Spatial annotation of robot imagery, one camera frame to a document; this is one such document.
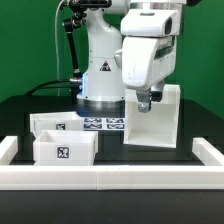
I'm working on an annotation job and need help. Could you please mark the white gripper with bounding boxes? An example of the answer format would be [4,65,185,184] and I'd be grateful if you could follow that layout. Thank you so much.
[116,9,180,113]

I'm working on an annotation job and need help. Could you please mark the white drawer cabinet frame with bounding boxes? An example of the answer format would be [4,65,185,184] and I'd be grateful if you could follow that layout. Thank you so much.
[124,84,180,148]

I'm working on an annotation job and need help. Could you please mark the white drawer box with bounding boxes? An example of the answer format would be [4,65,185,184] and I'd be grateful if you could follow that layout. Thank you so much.
[33,130,98,166]
[30,112,83,137]

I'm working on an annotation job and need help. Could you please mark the white front drawer box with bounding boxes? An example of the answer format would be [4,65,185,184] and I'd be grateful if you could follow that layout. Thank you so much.
[33,130,98,166]

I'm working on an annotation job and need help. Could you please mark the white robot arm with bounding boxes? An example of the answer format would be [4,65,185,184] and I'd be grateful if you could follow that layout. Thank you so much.
[61,0,202,113]

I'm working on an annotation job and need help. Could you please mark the white marker sheet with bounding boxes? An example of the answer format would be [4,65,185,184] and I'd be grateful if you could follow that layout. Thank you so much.
[83,117,125,131]

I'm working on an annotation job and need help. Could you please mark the black cable hose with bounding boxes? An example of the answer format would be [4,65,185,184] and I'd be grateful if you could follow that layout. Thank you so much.
[23,18,84,98]

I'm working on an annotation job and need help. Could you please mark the white right fence rail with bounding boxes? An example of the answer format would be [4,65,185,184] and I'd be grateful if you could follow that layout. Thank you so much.
[192,138,224,167]

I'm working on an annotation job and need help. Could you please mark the white fence rail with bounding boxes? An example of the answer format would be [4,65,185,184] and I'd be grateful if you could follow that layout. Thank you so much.
[192,138,224,167]
[0,136,18,165]
[0,166,224,190]

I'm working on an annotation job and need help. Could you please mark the grey thin cable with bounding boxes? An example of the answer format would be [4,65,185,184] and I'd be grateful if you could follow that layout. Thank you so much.
[54,0,65,98]

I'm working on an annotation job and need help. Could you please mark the white left fence rail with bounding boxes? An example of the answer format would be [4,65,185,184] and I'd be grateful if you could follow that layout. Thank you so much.
[0,136,18,165]

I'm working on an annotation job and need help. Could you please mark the white front fence rail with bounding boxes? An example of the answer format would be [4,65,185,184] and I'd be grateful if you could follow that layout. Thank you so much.
[0,166,224,190]

